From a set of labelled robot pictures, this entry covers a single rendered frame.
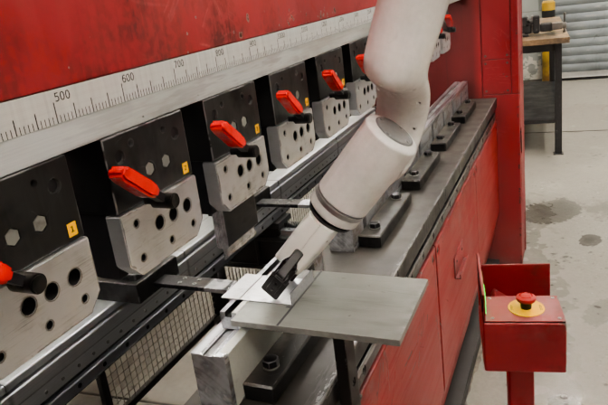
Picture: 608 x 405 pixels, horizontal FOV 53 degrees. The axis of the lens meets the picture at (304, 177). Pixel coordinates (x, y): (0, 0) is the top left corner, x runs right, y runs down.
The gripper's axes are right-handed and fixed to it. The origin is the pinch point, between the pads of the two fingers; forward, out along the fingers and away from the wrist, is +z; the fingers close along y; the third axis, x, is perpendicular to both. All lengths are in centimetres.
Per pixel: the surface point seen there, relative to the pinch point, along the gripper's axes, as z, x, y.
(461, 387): 70, 69, -108
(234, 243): -1.4, -9.1, 3.0
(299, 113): -19.8, -14.8, -10.6
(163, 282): 16.2, -16.0, 1.8
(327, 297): -3.3, 7.5, 1.0
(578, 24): -1, 57, -738
